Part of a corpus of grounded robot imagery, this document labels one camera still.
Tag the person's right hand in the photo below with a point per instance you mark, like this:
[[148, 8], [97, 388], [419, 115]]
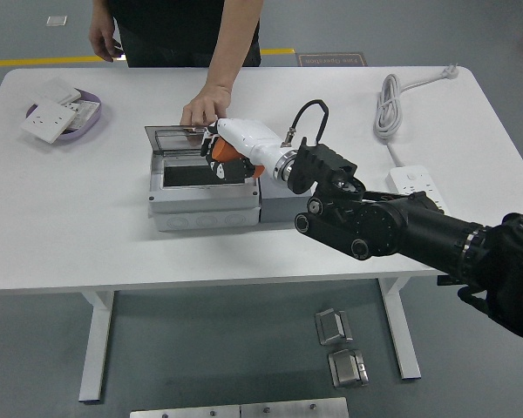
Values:
[[104, 43]]

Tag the person's left hand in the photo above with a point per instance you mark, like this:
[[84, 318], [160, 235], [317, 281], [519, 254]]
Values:
[[207, 106]]

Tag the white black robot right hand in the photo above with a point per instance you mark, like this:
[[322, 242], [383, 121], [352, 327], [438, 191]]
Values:
[[248, 135]]

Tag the orange cylinder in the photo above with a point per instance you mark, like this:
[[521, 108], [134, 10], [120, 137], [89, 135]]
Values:
[[224, 150]]

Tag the grey electrical box clear lid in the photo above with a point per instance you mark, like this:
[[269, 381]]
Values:
[[200, 209]]

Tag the person's right forearm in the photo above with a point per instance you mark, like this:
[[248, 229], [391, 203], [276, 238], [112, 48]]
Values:
[[103, 12]]

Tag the person's left forearm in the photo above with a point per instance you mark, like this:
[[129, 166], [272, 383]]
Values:
[[231, 48]]

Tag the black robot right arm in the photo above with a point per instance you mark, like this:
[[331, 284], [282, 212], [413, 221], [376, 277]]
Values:
[[396, 226]]

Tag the grey cube with round hole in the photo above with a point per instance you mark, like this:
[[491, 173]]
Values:
[[279, 209]]

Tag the square floor cover plate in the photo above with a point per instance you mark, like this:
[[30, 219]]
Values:
[[56, 20]]

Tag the person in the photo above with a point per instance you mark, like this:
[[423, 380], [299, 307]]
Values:
[[170, 30]]

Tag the small grey-white socket panel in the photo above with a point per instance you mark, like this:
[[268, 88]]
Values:
[[83, 111]]

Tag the purple oval tray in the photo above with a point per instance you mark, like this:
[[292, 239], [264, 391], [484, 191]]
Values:
[[87, 128]]

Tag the large white socket panel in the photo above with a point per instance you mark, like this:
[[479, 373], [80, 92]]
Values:
[[48, 122]]

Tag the white power strip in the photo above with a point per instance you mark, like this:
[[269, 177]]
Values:
[[412, 178]]

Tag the metal block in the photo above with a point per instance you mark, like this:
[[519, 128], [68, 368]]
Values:
[[346, 370], [331, 326]]

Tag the black table control panel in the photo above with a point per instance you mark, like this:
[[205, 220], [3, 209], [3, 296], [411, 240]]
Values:
[[446, 281]]

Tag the white table leg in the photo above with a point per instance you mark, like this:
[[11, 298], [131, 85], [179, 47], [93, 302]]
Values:
[[97, 348], [401, 339]]

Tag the metal plate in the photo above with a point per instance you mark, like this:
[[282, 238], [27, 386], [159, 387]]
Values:
[[294, 408], [183, 413]]

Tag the white switch panel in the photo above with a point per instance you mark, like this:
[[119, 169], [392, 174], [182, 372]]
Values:
[[52, 93]]

